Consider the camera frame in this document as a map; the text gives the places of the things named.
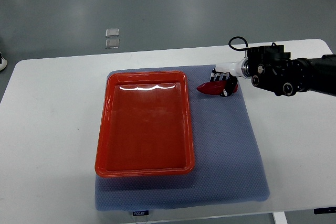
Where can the white table leg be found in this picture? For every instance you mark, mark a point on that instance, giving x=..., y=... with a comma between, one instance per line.
x=279, y=218

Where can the red plastic tray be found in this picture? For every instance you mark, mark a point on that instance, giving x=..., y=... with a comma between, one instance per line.
x=146, y=126

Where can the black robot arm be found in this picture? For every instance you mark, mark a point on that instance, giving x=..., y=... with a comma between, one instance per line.
x=272, y=69

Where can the blue-grey mesh mat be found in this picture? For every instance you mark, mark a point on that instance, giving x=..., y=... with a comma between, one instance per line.
x=228, y=165

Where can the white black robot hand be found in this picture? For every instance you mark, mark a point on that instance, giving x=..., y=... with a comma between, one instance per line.
x=230, y=71

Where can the white shoe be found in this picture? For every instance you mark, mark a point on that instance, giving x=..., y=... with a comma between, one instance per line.
x=3, y=62

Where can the red pepper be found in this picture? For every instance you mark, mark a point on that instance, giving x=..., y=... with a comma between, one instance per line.
x=223, y=88

